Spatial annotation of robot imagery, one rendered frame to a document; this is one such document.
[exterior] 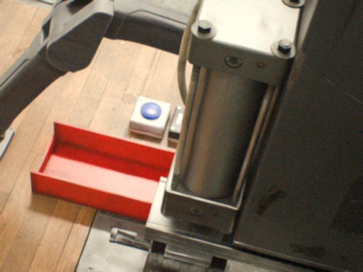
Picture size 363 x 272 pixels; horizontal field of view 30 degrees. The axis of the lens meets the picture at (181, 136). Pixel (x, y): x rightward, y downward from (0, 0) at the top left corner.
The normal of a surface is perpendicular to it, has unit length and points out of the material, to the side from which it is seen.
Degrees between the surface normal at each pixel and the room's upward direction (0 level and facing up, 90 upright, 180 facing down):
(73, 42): 90
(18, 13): 0
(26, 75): 92
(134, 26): 90
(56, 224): 0
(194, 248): 90
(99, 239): 0
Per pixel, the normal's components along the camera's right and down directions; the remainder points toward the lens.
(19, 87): -0.01, 0.76
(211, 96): -0.57, 0.59
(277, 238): -0.22, 0.74
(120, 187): 0.11, -0.62
